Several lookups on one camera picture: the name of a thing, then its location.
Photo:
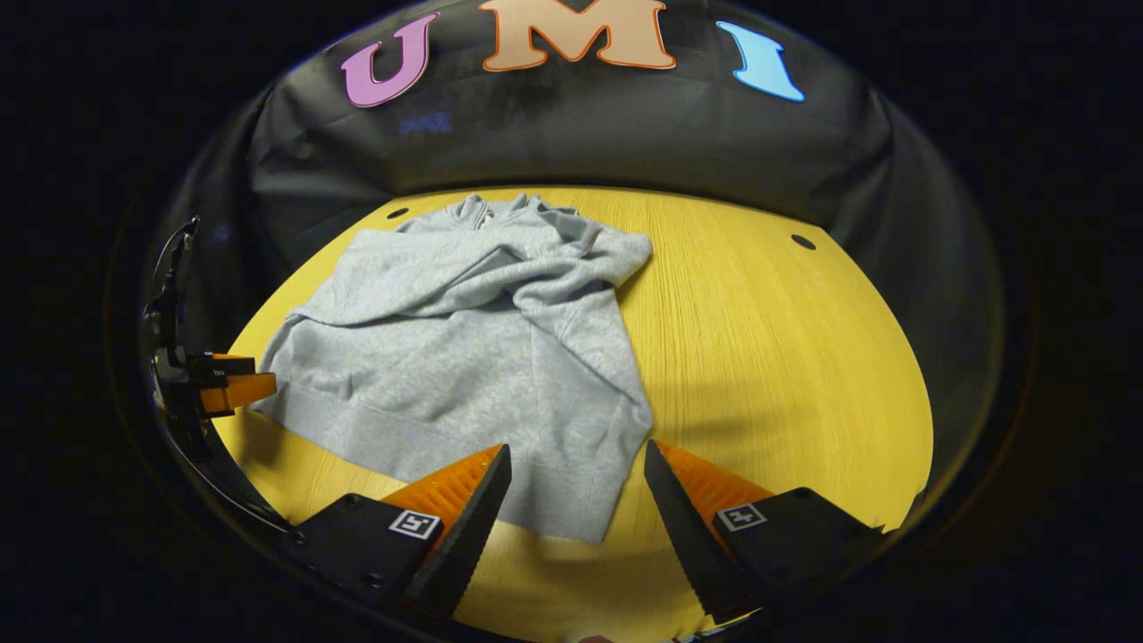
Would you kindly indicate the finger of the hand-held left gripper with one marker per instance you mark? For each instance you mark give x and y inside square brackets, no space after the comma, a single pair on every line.
[237,393]
[223,364]

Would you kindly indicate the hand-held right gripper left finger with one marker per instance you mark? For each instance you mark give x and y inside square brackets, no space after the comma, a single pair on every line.
[469,536]

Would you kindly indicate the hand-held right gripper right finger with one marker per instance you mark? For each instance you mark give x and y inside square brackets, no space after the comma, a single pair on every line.
[692,545]

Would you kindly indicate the grey sweatshirt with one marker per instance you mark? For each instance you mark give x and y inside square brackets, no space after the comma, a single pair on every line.
[446,357]

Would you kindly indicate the black backdrop cloth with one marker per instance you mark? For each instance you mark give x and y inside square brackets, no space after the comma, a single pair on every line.
[625,134]

